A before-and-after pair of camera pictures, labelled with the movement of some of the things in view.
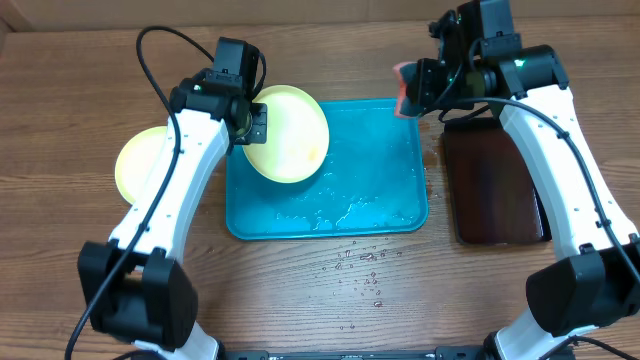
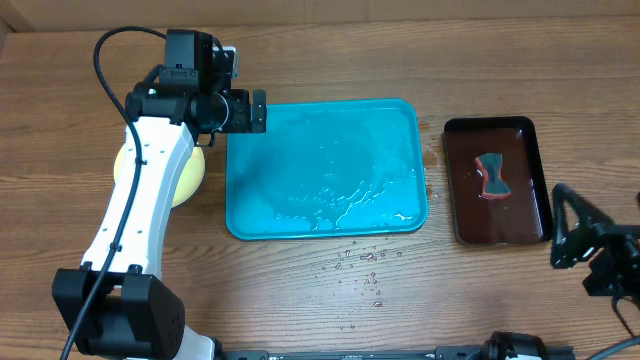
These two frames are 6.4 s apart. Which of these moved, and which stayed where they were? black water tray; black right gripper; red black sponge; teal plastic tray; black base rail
Moved: red black sponge; black right gripper
Stayed: black water tray; teal plastic tray; black base rail
